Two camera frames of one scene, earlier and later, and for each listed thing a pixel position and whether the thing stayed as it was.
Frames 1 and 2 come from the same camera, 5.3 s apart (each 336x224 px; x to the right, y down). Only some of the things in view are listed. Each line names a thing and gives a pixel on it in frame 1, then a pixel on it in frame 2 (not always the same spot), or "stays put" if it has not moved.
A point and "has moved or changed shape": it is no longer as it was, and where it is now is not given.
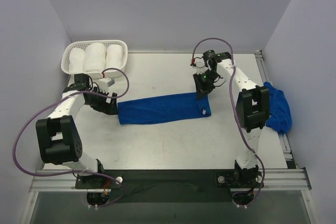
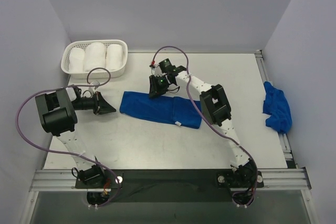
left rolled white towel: x=76 y=60 stays put
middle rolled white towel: x=95 y=57 stays put
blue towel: x=163 y=109 has moved or changed shape
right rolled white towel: x=114 y=56 stays put
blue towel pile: x=280 y=117 stays put
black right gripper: x=202 y=85 → x=156 y=85
